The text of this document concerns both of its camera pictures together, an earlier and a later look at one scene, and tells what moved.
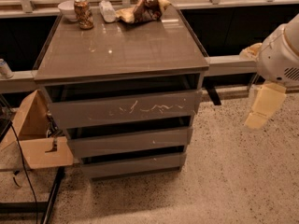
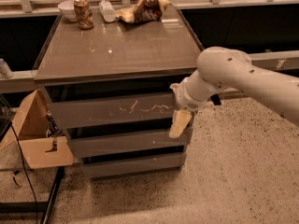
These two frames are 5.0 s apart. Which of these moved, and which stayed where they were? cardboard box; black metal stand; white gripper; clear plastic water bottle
Moved: white gripper
Stayed: black metal stand; clear plastic water bottle; cardboard box
